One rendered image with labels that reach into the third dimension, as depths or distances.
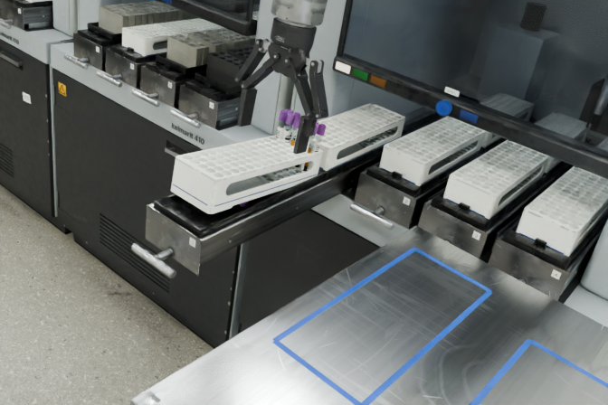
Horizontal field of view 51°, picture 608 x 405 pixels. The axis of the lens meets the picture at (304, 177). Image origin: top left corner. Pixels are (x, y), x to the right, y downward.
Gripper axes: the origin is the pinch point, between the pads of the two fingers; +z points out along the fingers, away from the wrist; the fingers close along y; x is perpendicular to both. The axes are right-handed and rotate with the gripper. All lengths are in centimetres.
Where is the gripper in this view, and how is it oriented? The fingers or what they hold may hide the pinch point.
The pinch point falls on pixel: (271, 132)
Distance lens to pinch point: 114.9
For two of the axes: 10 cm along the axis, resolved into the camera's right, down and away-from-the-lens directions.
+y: 7.7, 4.0, -5.0
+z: -2.2, 9.0, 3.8
